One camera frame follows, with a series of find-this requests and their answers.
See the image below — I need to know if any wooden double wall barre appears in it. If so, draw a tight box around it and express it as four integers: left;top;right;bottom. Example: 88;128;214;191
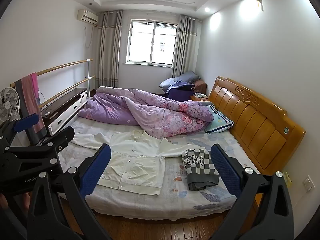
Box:
10;58;97;110

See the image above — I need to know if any window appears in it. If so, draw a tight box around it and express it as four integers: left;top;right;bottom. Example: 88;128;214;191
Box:
126;18;177;67

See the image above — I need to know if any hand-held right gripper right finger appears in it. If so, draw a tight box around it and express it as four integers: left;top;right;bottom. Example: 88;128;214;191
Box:
210;144;295;240

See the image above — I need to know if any dark top white cabinet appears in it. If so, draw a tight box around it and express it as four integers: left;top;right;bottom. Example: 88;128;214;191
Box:
41;88;88;138

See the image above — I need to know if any pink grey hanging towel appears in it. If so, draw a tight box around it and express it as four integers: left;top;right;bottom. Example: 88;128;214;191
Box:
13;72;47;142

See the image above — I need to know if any person's left hand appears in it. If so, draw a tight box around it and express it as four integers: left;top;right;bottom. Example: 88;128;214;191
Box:
0;192;31;213

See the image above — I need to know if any white wall socket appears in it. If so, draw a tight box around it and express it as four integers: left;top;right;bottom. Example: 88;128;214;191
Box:
302;176;315;193

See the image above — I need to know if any grey beige curtain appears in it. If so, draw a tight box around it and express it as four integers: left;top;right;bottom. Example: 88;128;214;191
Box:
172;14;198;81
96;10;124;90

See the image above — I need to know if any wooden nightstand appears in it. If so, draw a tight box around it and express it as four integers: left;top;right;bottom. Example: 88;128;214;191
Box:
189;93;210;102

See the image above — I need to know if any grey checkered folded sweater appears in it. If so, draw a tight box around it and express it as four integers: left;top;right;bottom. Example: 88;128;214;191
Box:
181;148;221;191

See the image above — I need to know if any white air conditioner cable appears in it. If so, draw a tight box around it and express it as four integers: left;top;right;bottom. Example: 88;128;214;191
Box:
84;25;95;48

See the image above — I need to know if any white standing fan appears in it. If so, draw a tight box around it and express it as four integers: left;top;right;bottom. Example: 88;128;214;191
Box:
0;87;22;123

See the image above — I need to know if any purple floral quilt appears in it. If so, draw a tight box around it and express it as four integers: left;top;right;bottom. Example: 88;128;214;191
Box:
77;86;215;139

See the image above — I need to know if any brown chair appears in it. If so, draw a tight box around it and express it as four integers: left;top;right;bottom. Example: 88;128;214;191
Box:
194;79;208;96

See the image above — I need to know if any white button jacket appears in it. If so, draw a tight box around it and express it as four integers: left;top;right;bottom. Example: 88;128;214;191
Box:
71;129;200;197

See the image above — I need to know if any bed with floral sheet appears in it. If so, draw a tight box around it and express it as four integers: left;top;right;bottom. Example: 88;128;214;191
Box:
58;115;263;221

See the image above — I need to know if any white air conditioner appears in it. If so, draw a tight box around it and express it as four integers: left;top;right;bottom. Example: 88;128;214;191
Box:
76;9;99;26

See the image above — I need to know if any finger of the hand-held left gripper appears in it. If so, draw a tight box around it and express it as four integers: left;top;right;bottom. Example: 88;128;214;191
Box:
0;113;40;148
5;127;75;160

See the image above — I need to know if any blue bedding pile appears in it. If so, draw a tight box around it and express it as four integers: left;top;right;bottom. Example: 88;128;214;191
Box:
159;70;201;91

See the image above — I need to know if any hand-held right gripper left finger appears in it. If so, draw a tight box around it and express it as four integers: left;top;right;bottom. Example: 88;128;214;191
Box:
26;144;112;240

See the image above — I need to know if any yellow packet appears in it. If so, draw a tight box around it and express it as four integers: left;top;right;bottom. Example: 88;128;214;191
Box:
283;171;293;188

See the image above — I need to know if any wooden headboard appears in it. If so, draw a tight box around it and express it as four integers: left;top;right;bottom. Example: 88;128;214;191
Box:
208;76;306;176

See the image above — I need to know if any blue striped pillow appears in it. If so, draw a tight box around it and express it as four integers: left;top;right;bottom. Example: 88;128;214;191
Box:
204;103;235;134

